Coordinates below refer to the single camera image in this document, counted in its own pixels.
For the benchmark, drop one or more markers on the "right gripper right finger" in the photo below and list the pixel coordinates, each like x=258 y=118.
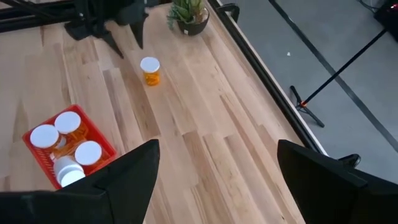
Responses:
x=326 y=193

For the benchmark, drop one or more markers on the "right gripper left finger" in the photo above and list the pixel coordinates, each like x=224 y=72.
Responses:
x=109 y=199

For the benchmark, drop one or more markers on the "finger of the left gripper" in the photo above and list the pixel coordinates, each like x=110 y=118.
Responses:
x=139 y=31
x=111 y=42

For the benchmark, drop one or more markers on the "white cup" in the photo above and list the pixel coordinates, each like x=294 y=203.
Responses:
x=70 y=174

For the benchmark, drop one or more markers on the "orange pill bottle white cap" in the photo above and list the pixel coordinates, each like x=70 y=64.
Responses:
x=44 y=136
x=67 y=122
x=88 y=152
x=150 y=65

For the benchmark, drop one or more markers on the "red plastic mesh basket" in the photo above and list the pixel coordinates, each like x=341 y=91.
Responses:
x=42 y=160

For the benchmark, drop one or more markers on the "small potted green plant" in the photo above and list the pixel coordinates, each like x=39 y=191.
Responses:
x=192 y=26

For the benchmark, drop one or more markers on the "black tripod stand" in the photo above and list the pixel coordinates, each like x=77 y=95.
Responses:
x=342 y=69

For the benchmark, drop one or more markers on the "black device red light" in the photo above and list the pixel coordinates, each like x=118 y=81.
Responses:
x=390 y=15

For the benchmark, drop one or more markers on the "black frame clamp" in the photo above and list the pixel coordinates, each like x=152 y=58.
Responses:
x=231 y=9
x=351 y=159

